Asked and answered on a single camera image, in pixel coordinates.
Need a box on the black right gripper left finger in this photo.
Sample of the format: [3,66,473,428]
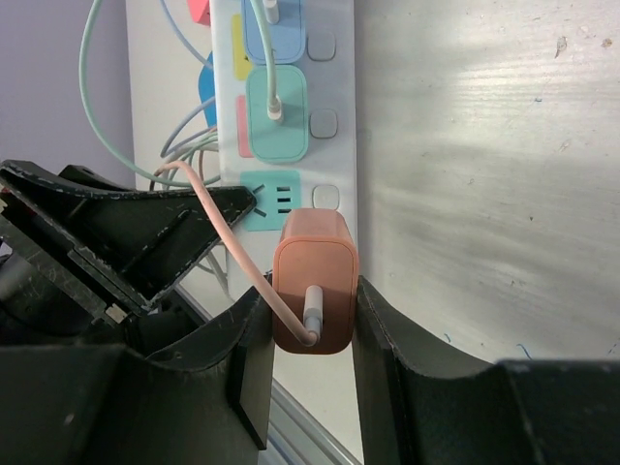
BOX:
[1,290,274,464]

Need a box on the mint green charging cable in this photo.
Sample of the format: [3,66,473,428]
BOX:
[78,0,285,188]

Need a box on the orange charger plug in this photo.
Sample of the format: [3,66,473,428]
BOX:
[272,208,359,355]

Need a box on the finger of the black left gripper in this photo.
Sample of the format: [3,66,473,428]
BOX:
[0,159,258,316]

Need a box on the pink charging cable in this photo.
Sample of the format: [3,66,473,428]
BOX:
[147,161,324,348]

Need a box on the light blue charger plug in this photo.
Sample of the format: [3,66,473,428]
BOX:
[241,0,306,65]

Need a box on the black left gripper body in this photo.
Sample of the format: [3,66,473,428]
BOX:
[0,164,214,348]

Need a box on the pink adapter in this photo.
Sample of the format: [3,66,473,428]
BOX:
[187,0,211,26]

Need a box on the light blue charging cable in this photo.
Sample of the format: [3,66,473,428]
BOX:
[158,0,217,161]

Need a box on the white power strip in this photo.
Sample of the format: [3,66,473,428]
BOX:
[211,1,357,272]

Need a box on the blue adapter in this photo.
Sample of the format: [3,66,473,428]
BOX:
[198,67,217,127]

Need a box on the mint green charger plug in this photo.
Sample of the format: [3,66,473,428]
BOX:
[246,65,309,165]

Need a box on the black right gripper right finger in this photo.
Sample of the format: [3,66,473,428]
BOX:
[352,279,619,464]

